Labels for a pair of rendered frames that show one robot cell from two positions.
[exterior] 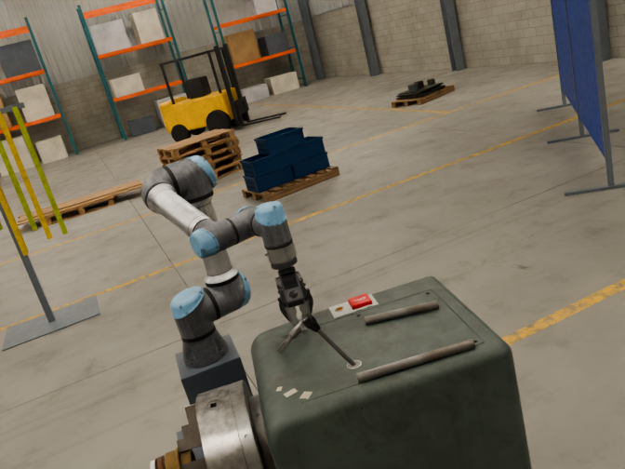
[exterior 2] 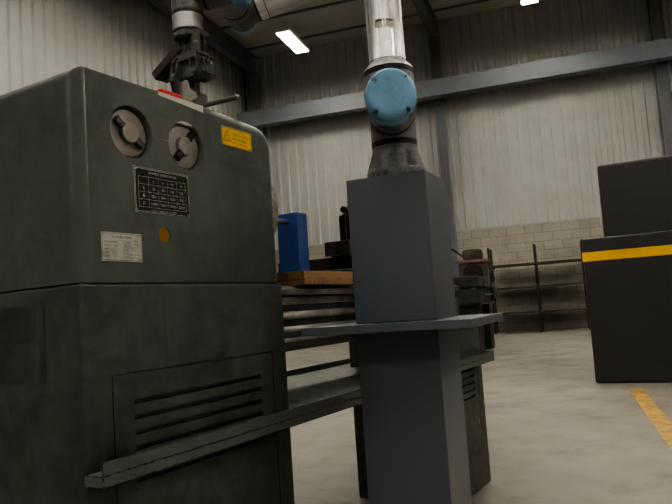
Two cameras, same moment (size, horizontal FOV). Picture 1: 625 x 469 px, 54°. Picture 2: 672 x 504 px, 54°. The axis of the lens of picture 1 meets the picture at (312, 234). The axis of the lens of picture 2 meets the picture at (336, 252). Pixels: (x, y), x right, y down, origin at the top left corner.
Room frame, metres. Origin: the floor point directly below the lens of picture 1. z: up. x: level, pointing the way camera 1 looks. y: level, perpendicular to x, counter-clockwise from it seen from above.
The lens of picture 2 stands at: (2.72, -0.98, 0.79)
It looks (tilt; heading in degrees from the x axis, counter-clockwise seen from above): 5 degrees up; 126
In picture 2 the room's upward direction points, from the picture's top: 4 degrees counter-clockwise
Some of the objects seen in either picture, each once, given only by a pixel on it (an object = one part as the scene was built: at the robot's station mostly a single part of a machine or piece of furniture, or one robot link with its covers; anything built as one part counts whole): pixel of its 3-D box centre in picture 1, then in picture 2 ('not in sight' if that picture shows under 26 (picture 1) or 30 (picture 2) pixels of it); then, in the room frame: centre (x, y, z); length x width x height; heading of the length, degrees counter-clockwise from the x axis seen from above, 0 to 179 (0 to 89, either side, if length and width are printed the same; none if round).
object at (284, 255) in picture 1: (280, 252); (188, 26); (1.52, 0.09, 1.50); 0.08 x 0.08 x 0.05
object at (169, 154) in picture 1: (201, 158); not in sight; (10.97, 1.57, 0.36); 1.26 x 0.86 x 0.73; 119
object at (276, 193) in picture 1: (284, 160); not in sight; (8.62, 0.11, 0.39); 1.20 x 0.80 x 0.79; 116
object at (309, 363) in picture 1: (378, 401); (117, 206); (1.41, -0.06, 1.06); 0.59 x 0.48 x 0.39; 96
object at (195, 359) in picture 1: (202, 342); (395, 162); (1.87, 0.45, 1.15); 0.15 x 0.15 x 0.10
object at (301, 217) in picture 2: not in sight; (293, 248); (1.32, 0.68, 1.00); 0.08 x 0.06 x 0.23; 6
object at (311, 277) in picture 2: not in sight; (283, 282); (1.32, 0.61, 0.89); 0.36 x 0.30 x 0.04; 6
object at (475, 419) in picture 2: not in sight; (420, 408); (1.25, 1.54, 0.34); 0.44 x 0.40 x 0.68; 6
